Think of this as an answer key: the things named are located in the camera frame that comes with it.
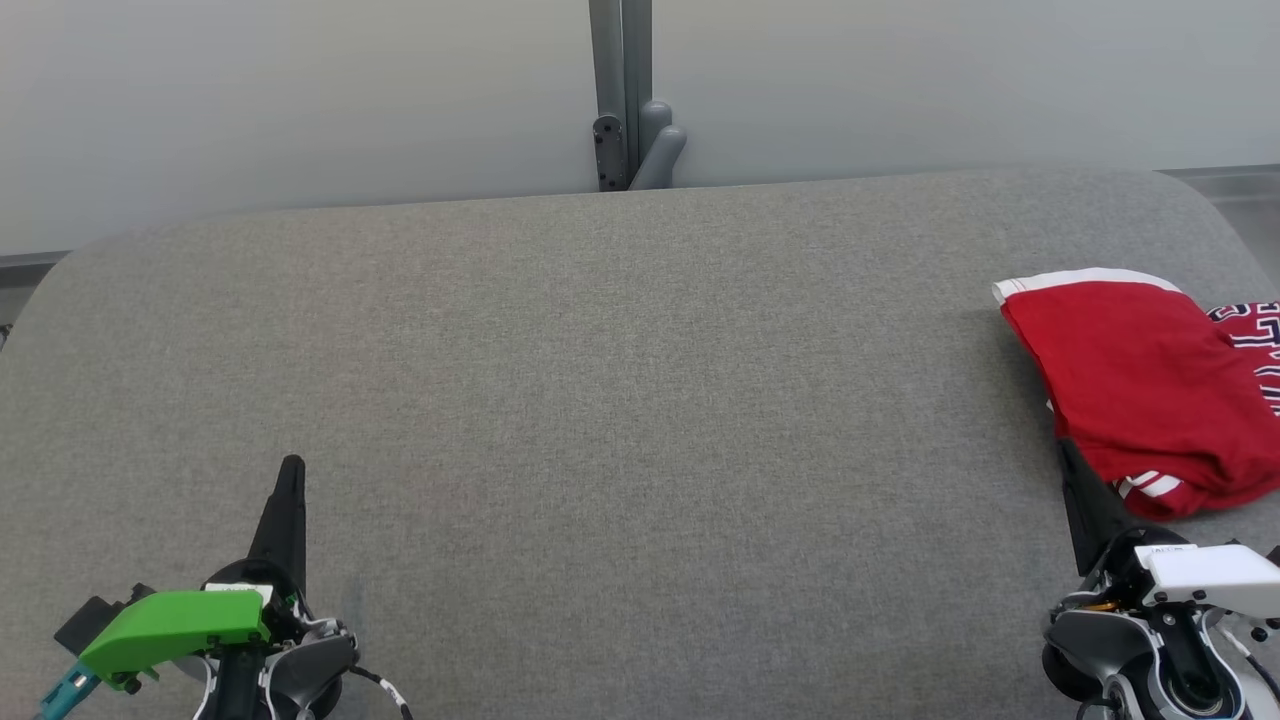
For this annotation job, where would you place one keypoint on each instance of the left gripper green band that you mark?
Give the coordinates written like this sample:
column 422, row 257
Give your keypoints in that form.
column 170, row 625

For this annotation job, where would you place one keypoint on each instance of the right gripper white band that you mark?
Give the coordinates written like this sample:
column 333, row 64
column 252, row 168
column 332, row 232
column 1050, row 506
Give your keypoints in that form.
column 1210, row 575

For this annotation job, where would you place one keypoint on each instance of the red shorts with white stripe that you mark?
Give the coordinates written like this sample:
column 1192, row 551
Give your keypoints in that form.
column 1130, row 380

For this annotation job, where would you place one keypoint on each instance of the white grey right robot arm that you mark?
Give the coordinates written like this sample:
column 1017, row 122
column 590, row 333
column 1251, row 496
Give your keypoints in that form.
column 1100, row 640

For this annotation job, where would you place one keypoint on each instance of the grey fabric sofa seat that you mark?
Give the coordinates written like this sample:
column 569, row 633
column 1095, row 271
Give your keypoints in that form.
column 620, row 400

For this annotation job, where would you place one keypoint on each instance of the grey metal bracket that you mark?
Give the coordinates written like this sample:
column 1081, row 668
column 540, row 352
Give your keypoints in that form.
column 25, row 268

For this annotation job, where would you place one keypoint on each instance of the grey metal post with bracket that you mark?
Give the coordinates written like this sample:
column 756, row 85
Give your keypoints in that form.
column 620, row 100

